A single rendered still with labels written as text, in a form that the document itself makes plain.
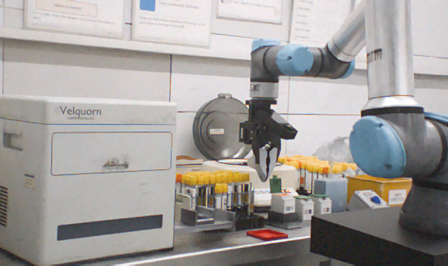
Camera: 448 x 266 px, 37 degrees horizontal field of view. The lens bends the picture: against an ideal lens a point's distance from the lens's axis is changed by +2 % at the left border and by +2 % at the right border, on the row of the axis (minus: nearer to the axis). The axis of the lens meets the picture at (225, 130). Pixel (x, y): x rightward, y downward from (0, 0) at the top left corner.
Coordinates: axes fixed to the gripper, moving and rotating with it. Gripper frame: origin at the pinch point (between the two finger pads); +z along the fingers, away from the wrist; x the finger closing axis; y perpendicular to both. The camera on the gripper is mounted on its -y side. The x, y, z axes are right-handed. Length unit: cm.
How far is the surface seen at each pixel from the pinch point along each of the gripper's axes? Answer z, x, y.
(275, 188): 2.2, 0.3, -3.8
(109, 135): -12, 54, -14
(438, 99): -23, -146, 47
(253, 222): 9.8, 9.3, -6.0
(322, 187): 3.0, -17.5, -3.6
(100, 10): -43, 22, 49
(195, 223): 6.7, 31.7, -12.6
